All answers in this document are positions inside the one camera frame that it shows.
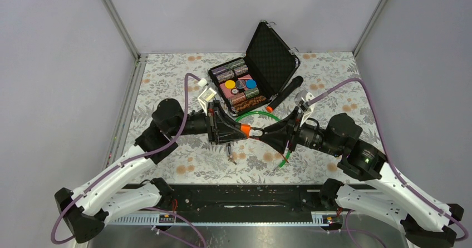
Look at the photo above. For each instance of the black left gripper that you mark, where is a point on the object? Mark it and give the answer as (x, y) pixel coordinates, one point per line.
(217, 119)

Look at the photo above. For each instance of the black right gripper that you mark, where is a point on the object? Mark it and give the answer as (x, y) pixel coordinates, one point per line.
(278, 134)

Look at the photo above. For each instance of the orange padlock black shackle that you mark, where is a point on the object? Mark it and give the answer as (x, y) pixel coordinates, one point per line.
(251, 132)

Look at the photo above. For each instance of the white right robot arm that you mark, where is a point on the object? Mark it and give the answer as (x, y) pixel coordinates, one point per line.
(425, 221)

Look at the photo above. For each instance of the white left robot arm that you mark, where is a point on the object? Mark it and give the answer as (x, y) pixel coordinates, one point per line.
(87, 209)

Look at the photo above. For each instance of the yellow round chip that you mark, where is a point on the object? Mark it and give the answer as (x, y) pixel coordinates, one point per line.
(230, 84)

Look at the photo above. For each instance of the blue round chip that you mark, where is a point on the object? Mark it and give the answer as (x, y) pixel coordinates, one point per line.
(251, 84)

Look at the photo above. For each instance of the black poker chip case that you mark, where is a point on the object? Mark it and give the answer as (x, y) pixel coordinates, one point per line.
(268, 60)

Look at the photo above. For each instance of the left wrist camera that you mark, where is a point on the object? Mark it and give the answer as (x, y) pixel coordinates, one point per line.
(206, 97)

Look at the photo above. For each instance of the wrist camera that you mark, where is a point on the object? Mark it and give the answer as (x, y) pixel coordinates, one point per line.
(305, 109)
(206, 97)

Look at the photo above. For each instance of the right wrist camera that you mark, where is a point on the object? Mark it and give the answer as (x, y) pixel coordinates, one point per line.
(305, 109)

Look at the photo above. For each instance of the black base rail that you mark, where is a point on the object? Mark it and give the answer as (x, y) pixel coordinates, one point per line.
(240, 205)

